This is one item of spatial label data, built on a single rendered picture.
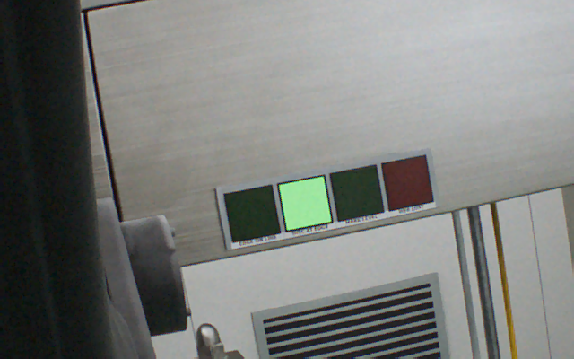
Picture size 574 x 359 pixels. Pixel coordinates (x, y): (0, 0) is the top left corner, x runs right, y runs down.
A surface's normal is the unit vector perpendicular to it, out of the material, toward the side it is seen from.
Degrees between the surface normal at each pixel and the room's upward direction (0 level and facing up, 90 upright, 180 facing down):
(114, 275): 44
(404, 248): 90
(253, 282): 90
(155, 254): 65
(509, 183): 90
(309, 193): 90
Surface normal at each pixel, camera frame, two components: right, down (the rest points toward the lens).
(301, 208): 0.19, 0.02
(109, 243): 0.05, -0.70
